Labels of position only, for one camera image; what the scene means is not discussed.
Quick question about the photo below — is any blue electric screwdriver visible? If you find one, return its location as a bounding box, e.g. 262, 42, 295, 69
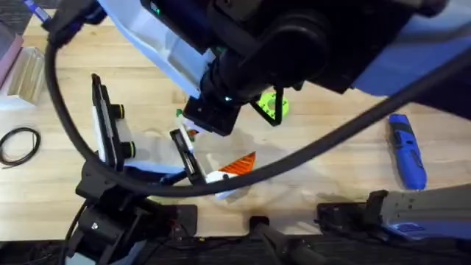
387, 113, 428, 191

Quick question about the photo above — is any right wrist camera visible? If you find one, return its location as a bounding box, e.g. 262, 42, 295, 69
139, 0, 224, 55

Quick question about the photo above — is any pink box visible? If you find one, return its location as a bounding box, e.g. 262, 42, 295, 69
0, 21, 25, 90

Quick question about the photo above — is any clear plastic box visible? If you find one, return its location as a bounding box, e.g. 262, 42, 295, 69
7, 46, 48, 106

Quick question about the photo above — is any white sheet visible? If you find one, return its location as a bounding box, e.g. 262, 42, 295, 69
0, 93, 38, 112

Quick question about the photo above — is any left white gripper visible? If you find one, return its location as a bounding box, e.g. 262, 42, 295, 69
117, 116, 258, 201

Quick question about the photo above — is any green disc with holes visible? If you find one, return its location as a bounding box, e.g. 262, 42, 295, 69
257, 91, 290, 121

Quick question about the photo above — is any coiled thin black cable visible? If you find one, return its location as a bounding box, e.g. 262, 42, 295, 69
0, 127, 43, 170

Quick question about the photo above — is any thick black cable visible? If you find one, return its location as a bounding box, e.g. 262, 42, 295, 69
42, 0, 471, 199

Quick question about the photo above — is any small orange green toy vegetable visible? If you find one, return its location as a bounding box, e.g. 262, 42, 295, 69
175, 108, 200, 144

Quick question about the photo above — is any blue white pen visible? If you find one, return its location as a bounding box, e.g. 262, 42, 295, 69
21, 0, 53, 24

